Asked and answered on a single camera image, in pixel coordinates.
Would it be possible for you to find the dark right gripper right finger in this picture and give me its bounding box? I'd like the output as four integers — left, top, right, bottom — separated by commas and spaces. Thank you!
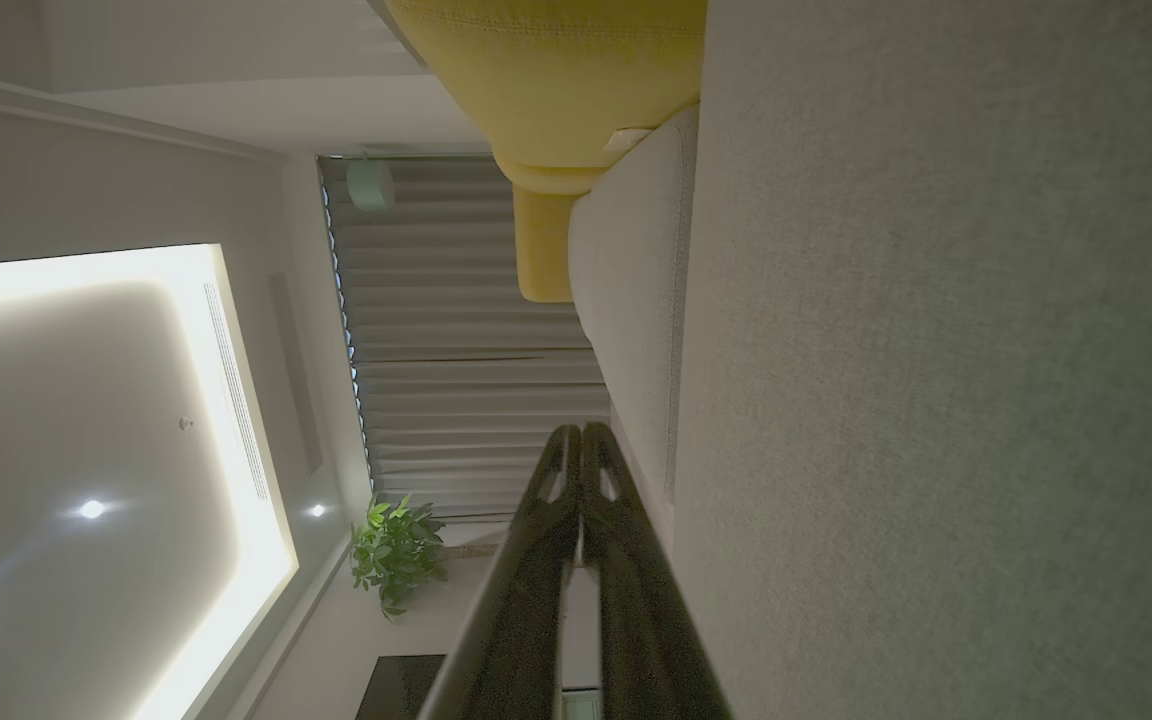
581, 423, 733, 720

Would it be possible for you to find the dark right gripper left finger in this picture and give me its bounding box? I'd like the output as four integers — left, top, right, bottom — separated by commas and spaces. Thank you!
416, 423, 583, 720

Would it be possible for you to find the dark flat screen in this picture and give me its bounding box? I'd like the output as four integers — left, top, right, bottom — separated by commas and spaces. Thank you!
354, 654, 448, 720

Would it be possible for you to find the green potted plant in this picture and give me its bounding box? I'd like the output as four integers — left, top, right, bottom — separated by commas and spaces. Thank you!
349, 494, 449, 621

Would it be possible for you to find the grey pleated curtain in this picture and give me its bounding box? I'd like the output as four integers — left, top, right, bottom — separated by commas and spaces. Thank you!
319, 155, 613, 521

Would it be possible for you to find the pale green round lamp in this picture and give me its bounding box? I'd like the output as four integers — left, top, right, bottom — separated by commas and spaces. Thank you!
346, 155, 397, 212

